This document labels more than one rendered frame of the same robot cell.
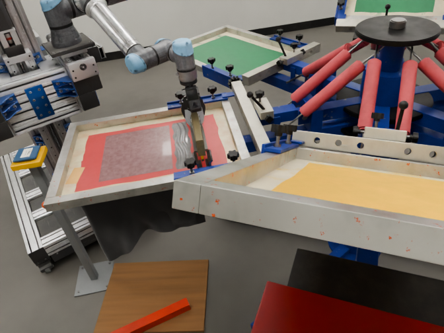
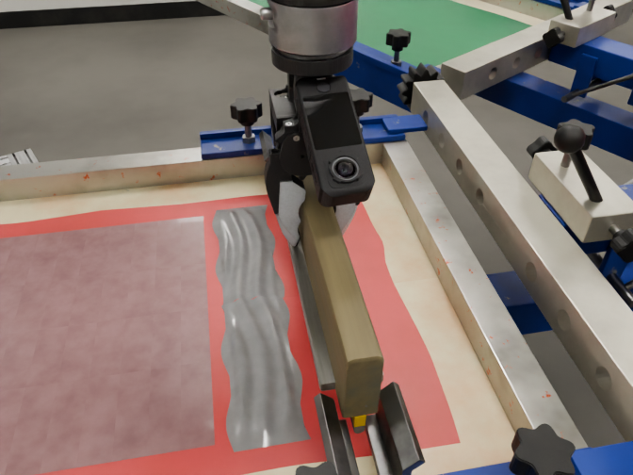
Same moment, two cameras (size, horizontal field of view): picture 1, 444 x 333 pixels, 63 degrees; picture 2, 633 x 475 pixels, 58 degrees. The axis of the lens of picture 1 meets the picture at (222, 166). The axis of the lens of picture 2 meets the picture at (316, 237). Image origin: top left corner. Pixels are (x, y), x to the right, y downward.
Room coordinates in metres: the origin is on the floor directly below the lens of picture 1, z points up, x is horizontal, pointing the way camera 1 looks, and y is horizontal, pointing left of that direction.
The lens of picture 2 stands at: (0.87, 0.13, 1.43)
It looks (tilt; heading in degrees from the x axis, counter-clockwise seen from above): 40 degrees down; 354
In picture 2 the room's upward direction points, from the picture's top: straight up
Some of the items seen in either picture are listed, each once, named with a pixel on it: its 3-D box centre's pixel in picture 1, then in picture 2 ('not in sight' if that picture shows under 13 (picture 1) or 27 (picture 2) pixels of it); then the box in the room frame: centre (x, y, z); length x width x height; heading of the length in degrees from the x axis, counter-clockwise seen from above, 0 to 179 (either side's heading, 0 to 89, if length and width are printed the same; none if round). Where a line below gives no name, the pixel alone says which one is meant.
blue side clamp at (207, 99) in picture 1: (197, 105); (303, 151); (1.61, 0.08, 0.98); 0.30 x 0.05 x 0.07; 95
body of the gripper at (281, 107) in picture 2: (190, 91); (311, 105); (1.36, 0.09, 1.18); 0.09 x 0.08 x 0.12; 5
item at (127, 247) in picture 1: (150, 218); not in sight; (1.11, 0.33, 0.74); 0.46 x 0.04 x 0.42; 95
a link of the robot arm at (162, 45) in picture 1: (164, 51); not in sight; (1.42, 0.16, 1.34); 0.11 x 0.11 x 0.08; 38
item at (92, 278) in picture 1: (66, 225); not in sight; (1.39, 0.87, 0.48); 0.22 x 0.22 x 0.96; 5
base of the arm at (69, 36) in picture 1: (63, 33); not in sight; (1.94, 0.72, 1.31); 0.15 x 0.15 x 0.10
